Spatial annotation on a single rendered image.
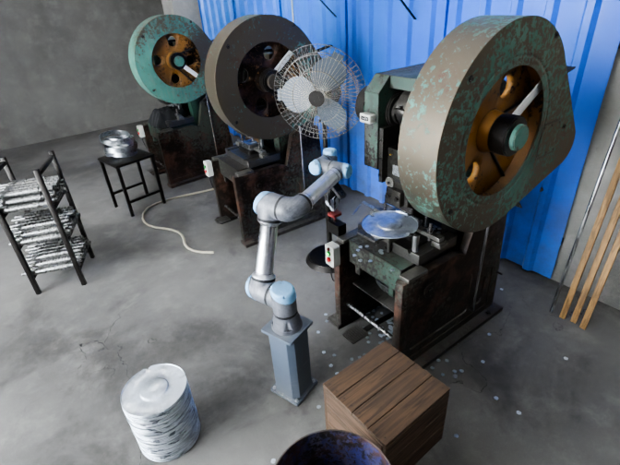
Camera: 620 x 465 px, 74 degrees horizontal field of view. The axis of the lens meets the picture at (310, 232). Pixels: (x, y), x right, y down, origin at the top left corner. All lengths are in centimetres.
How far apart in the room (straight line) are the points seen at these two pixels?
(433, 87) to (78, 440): 228
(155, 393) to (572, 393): 206
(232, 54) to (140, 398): 207
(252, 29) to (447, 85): 176
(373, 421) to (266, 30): 241
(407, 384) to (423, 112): 115
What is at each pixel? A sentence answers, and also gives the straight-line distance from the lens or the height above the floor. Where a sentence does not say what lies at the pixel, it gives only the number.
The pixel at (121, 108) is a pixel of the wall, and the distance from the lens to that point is 822.
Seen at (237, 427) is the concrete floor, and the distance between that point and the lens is 231.
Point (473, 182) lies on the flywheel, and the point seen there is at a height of 112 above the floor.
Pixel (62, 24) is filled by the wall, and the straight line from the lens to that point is 799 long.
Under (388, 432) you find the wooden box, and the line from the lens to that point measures 182.
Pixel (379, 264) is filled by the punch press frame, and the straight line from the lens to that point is 219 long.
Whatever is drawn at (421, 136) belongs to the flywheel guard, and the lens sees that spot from 152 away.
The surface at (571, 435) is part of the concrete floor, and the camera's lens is 247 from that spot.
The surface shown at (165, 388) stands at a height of 34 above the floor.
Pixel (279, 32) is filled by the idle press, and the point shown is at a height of 162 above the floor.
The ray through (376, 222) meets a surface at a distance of 220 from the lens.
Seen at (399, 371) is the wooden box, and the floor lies 35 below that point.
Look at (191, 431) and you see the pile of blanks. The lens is 225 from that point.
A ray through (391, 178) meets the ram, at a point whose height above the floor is 102.
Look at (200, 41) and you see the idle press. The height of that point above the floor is 147.
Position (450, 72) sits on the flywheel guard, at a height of 160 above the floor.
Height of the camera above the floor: 186
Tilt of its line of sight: 30 degrees down
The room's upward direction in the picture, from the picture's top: 4 degrees counter-clockwise
